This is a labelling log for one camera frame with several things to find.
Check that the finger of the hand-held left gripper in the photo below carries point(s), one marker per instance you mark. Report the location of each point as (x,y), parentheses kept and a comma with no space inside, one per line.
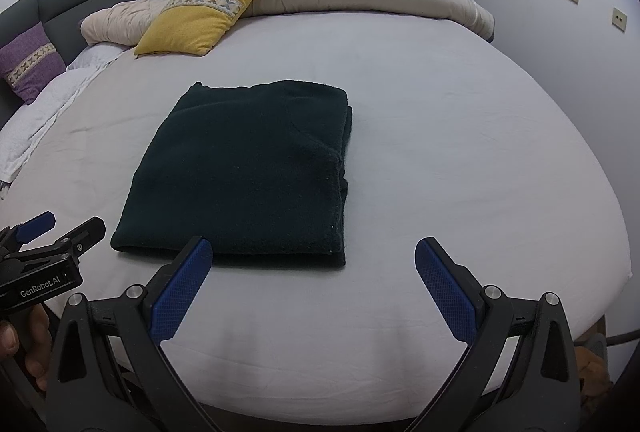
(35,224)
(85,237)

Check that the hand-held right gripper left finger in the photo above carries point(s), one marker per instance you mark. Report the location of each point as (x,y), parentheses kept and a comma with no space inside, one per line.
(182,292)

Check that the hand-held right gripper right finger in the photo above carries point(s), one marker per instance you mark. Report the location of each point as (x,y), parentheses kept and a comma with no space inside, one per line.
(445,292)

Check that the dark green sweater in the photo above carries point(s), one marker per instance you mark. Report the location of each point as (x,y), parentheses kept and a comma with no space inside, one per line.
(240,172)

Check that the person's left hand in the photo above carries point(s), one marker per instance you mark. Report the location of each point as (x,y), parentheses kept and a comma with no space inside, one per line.
(20,337)

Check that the white pillow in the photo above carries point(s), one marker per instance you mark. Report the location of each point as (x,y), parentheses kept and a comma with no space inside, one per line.
(35,122)

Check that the bed with white sheet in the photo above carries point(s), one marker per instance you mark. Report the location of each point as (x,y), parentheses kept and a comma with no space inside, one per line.
(450,137)

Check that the purple patterned pillow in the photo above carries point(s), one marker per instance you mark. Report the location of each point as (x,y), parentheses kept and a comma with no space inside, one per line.
(27,62)

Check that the brown cloth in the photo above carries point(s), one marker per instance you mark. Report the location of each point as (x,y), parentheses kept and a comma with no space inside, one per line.
(592,362)

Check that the yellow patterned pillow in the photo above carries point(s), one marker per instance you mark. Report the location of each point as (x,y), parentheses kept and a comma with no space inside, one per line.
(200,22)

